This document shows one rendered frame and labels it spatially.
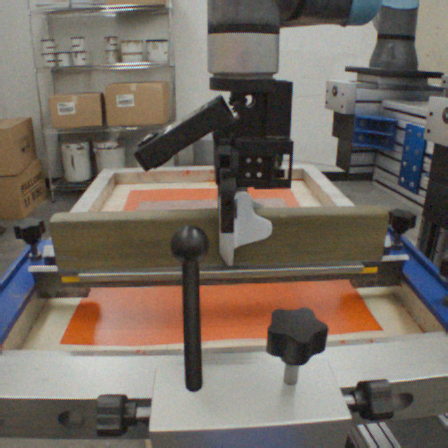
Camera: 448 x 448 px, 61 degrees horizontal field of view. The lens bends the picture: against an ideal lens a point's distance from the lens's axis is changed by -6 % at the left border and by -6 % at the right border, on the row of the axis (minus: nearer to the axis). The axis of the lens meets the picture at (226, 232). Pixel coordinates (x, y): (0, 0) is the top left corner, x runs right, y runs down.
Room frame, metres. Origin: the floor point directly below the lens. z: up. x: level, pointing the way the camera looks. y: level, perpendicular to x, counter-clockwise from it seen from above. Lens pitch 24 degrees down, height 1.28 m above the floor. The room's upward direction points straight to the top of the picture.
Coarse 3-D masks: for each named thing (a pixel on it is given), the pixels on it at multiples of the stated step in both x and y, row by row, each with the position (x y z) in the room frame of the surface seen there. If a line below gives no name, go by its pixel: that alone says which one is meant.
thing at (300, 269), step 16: (80, 272) 0.41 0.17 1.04; (96, 272) 0.42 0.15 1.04; (112, 272) 0.42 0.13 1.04; (128, 272) 0.42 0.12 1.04; (144, 272) 0.42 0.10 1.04; (160, 272) 0.42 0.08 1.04; (176, 272) 0.42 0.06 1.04; (208, 272) 0.42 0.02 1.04; (224, 272) 0.42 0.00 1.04; (240, 272) 0.42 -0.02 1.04; (256, 272) 0.42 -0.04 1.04; (272, 272) 0.42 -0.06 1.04; (288, 272) 0.42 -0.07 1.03; (304, 272) 0.43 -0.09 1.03; (320, 272) 0.43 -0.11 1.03; (336, 272) 0.43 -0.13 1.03; (352, 272) 0.43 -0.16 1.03
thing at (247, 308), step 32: (256, 192) 0.97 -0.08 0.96; (288, 192) 0.97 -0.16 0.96; (224, 288) 0.52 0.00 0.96; (256, 288) 0.52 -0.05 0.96; (288, 288) 0.52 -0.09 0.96; (320, 288) 0.52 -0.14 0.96; (352, 288) 0.51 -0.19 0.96; (224, 320) 0.44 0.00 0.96; (256, 320) 0.44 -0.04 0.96; (352, 320) 0.43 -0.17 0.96
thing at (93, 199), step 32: (96, 192) 0.87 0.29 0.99; (320, 192) 0.90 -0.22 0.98; (32, 320) 0.42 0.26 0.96; (416, 320) 0.42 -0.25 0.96; (0, 352) 0.32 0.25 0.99; (32, 352) 0.33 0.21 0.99; (64, 352) 0.33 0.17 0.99; (96, 352) 0.33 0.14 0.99; (128, 352) 0.33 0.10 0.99; (160, 352) 0.33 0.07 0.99; (224, 352) 0.33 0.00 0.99
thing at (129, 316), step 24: (144, 192) 0.97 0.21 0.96; (168, 192) 0.97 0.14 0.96; (192, 192) 0.97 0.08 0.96; (96, 288) 0.51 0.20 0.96; (120, 288) 0.52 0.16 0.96; (144, 288) 0.52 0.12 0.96; (168, 288) 0.52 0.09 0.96; (216, 288) 0.52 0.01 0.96; (96, 312) 0.45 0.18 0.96; (120, 312) 0.45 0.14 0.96; (144, 312) 0.45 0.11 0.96; (168, 312) 0.46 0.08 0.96; (216, 312) 0.46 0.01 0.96; (72, 336) 0.40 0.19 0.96; (96, 336) 0.40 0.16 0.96; (120, 336) 0.40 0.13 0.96; (144, 336) 0.40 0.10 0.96; (168, 336) 0.40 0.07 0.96; (216, 336) 0.40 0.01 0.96
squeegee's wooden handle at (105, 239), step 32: (64, 224) 0.42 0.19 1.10; (96, 224) 0.42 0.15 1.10; (128, 224) 0.43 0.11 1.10; (160, 224) 0.43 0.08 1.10; (192, 224) 0.43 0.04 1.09; (288, 224) 0.44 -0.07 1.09; (320, 224) 0.44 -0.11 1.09; (352, 224) 0.44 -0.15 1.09; (384, 224) 0.45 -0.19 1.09; (64, 256) 0.42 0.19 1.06; (96, 256) 0.42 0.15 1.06; (128, 256) 0.43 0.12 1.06; (160, 256) 0.43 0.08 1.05; (256, 256) 0.44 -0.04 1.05; (288, 256) 0.44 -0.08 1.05; (320, 256) 0.44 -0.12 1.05; (352, 256) 0.44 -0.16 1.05
